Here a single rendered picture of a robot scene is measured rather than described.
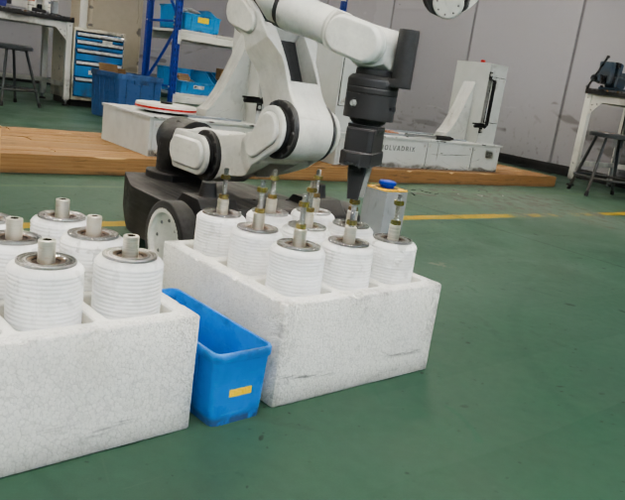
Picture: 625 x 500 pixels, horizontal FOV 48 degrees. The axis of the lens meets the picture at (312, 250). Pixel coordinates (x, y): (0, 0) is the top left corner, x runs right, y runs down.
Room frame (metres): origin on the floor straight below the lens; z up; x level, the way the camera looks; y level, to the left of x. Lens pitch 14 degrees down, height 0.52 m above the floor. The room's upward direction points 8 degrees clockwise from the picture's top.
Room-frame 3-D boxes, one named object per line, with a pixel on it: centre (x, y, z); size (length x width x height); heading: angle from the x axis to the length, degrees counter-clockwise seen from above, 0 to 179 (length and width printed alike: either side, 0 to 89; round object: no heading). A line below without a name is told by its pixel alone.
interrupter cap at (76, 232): (1.02, 0.33, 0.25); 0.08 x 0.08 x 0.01
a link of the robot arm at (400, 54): (1.22, -0.08, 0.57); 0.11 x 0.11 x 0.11; 57
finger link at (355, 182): (1.20, -0.06, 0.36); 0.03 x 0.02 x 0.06; 73
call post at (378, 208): (1.56, -0.15, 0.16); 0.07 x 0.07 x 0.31; 42
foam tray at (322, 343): (1.31, 0.02, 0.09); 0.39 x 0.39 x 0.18; 42
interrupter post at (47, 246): (0.86, 0.34, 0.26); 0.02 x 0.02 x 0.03
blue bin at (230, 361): (1.08, 0.18, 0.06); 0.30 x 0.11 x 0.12; 43
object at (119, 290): (0.94, 0.25, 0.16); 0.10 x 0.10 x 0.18
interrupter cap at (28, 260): (0.86, 0.34, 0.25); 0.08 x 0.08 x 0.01
